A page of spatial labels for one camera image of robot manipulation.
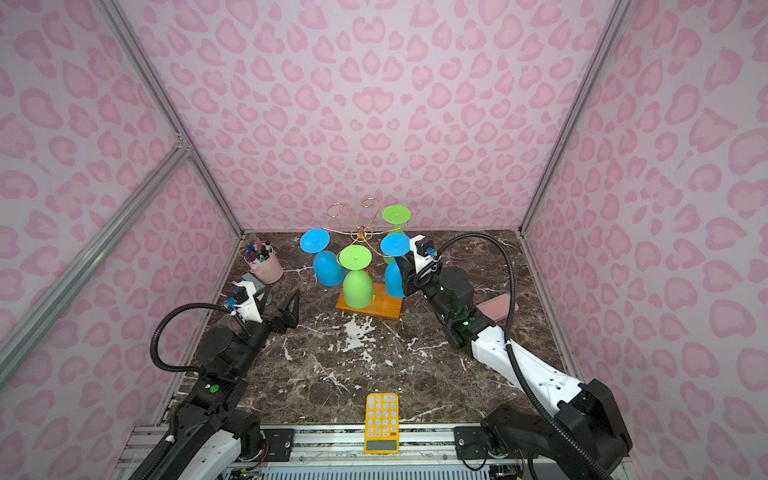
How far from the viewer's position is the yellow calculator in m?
0.74

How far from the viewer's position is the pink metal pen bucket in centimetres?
99

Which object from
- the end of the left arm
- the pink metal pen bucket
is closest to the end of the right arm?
the end of the left arm

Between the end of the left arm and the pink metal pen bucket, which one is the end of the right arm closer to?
the end of the left arm

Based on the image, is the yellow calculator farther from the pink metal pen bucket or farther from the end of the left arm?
the pink metal pen bucket

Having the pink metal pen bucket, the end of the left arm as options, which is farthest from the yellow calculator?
the pink metal pen bucket

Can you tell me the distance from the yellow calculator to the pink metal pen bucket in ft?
1.73
